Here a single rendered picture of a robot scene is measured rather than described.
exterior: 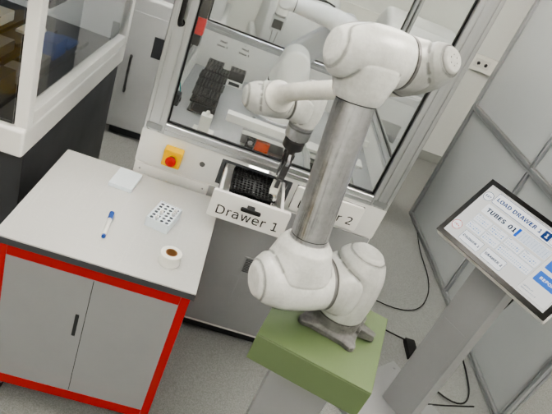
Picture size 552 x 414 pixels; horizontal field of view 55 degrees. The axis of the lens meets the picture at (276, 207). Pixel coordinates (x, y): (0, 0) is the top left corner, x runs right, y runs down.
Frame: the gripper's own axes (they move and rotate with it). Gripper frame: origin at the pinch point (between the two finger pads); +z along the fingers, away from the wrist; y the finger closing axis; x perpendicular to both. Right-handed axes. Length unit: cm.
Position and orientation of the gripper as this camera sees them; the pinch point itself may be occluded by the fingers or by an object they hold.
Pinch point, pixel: (275, 185)
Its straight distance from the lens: 194.4
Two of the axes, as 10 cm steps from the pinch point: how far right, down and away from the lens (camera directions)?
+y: 0.5, -5.2, 8.5
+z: -3.4, 7.9, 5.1
